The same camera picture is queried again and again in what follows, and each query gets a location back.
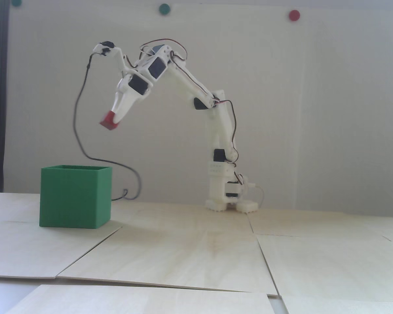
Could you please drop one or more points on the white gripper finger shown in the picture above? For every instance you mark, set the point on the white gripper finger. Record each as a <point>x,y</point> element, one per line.
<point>115,103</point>
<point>126,104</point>

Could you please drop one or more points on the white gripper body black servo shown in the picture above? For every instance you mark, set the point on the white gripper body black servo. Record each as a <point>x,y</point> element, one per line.
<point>136,87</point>

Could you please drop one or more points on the red block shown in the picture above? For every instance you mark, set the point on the red block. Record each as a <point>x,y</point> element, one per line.
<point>108,123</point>

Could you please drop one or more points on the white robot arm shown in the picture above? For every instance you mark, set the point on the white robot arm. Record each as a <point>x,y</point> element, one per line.
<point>221,130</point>

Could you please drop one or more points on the green box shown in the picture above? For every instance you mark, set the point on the green box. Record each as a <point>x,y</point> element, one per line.
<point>72,196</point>

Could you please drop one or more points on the green round magnet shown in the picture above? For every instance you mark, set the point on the green round magnet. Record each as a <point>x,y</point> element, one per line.
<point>164,8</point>
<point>16,2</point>

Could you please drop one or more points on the white backdrop board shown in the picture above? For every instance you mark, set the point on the white backdrop board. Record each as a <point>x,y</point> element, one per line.
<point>281,98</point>

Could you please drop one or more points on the red round magnet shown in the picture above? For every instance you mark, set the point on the red round magnet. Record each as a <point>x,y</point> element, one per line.
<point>294,15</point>

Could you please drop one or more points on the wrist camera on white bracket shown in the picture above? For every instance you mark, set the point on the wrist camera on white bracket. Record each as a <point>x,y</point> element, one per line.
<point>105,45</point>

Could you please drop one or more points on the dark window frame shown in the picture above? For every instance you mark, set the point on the dark window frame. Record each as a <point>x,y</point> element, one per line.
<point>0,98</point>

